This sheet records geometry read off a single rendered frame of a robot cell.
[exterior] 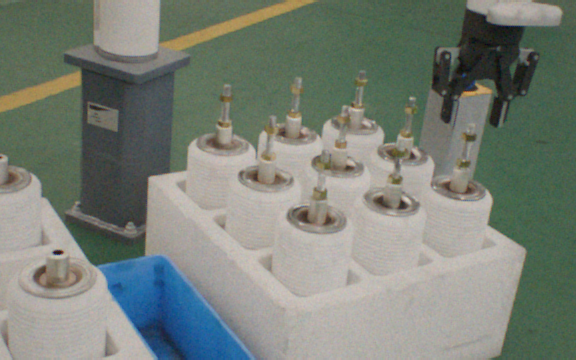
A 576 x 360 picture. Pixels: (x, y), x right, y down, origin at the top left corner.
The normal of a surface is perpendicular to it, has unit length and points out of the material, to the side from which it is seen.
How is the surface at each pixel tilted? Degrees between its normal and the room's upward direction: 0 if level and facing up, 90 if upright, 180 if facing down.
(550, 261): 0
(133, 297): 88
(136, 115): 89
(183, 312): 88
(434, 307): 90
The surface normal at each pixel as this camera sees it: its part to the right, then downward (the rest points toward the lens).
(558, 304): 0.11, -0.90
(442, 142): -0.83, 0.15
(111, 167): -0.47, 0.33
